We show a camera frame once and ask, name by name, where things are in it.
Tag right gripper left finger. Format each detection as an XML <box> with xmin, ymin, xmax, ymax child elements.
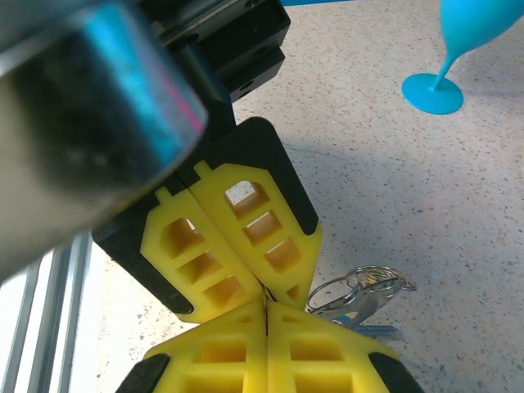
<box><xmin>116</xmin><ymin>302</ymin><xmax>270</xmax><ymax>393</ymax></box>

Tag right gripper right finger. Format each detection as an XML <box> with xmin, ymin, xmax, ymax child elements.
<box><xmin>265</xmin><ymin>301</ymin><xmax>427</xmax><ymax>393</ymax></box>

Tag key with blue tag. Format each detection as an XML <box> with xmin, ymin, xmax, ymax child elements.
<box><xmin>330</xmin><ymin>313</ymin><xmax>400</xmax><ymax>341</ymax></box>

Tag metal keyring disc with rings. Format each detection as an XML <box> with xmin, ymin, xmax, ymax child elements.
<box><xmin>261</xmin><ymin>264</ymin><xmax>418</xmax><ymax>328</ymax></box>

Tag blue plastic goblet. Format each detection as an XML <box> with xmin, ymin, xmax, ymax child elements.
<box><xmin>400</xmin><ymin>0</ymin><xmax>524</xmax><ymax>116</ymax></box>

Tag aluminium front rail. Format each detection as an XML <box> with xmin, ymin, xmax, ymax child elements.
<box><xmin>0</xmin><ymin>231</ymin><xmax>94</xmax><ymax>393</ymax></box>

